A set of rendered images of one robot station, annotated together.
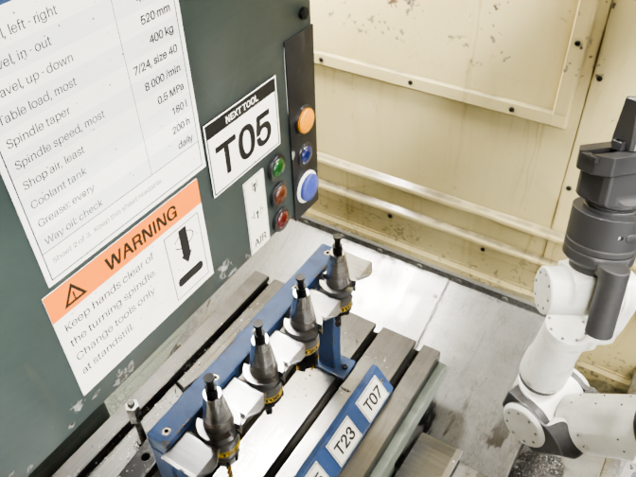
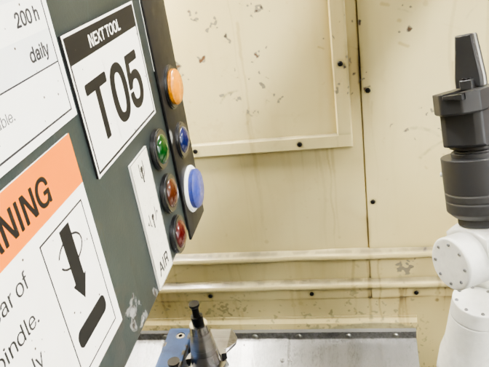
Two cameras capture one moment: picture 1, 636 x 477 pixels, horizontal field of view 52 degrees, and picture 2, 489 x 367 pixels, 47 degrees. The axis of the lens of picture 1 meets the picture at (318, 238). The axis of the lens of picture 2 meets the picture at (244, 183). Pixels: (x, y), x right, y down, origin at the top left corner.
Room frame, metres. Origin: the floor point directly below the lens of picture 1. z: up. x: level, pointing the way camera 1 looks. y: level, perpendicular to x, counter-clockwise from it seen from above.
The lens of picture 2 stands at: (0.18, 0.11, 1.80)
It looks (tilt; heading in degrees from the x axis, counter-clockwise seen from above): 25 degrees down; 339
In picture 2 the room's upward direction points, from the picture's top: 9 degrees counter-clockwise
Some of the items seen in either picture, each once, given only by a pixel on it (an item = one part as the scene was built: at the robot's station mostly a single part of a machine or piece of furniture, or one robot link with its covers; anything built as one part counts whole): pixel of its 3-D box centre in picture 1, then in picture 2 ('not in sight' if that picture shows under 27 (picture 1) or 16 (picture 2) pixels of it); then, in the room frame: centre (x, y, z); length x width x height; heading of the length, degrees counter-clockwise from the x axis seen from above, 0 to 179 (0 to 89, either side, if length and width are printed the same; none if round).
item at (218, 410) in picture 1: (215, 407); not in sight; (0.54, 0.15, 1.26); 0.04 x 0.04 x 0.07
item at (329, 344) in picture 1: (328, 316); not in sight; (0.89, -0.02, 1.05); 0.10 x 0.05 x 0.30; 57
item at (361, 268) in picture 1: (353, 267); (215, 341); (0.86, -0.06, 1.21); 0.07 x 0.05 x 0.01; 57
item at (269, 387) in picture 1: (264, 373); not in sight; (0.63, 0.09, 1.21); 0.06 x 0.06 x 0.03
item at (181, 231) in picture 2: (282, 220); (179, 234); (0.52, 0.04, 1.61); 0.02 x 0.01 x 0.02; 147
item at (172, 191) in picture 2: (279, 194); (170, 193); (0.52, 0.04, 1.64); 0.02 x 0.01 x 0.02; 147
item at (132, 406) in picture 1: (137, 422); not in sight; (0.71, 0.35, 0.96); 0.03 x 0.03 x 0.13
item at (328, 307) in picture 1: (321, 305); not in sight; (0.77, 0.00, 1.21); 0.07 x 0.05 x 0.01; 57
